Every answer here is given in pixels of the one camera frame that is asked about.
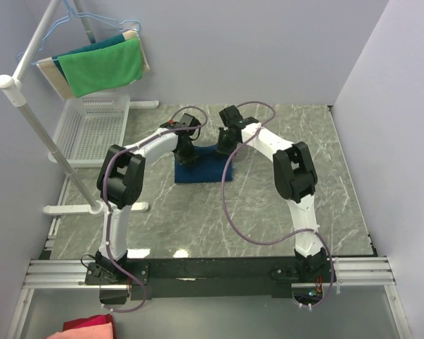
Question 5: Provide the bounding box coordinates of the blue t shirt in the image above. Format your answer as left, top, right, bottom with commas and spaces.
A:
174, 143, 228, 184

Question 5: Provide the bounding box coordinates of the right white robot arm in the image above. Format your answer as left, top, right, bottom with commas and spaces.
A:
217, 105, 327, 281

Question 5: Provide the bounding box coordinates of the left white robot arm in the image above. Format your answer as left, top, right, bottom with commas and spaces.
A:
95, 113, 202, 268

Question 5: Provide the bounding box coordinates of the white plastic basket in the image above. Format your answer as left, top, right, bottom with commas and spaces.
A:
53, 92, 130, 167

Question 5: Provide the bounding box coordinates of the black base beam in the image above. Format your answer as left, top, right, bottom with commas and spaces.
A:
84, 256, 342, 305

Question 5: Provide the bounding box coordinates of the green towel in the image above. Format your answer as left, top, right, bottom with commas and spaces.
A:
57, 38, 143, 97

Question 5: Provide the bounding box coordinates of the teal towel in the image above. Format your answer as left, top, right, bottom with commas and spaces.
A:
52, 34, 125, 72

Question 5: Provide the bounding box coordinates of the beige towel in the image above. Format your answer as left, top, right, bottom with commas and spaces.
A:
36, 31, 150, 100

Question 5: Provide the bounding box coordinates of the red folded shirt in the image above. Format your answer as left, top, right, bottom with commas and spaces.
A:
62, 314, 114, 331

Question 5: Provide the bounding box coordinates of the pink folded shirt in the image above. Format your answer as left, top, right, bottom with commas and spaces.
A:
48, 323, 114, 339

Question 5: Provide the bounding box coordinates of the blue wire hanger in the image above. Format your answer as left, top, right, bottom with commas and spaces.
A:
15, 1, 142, 64

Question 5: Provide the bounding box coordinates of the aluminium rail frame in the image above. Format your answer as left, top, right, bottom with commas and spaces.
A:
6, 256, 413, 338

